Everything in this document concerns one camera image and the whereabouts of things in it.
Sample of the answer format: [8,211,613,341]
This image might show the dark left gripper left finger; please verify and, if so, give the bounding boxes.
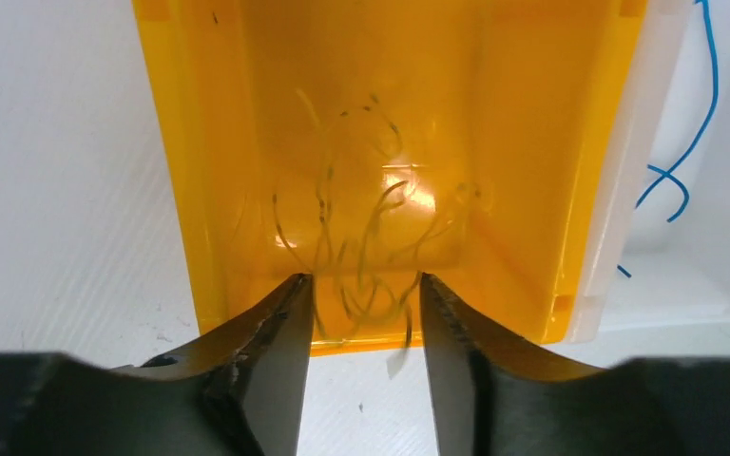
[0,274,314,455]

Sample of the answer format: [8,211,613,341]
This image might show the yellow plastic bin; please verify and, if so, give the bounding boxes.
[133,1,652,354]

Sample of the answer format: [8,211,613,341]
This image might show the white translucent bin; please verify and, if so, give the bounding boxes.
[565,1,730,342]

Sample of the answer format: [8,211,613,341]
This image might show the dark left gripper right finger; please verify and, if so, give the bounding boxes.
[419,274,730,455]

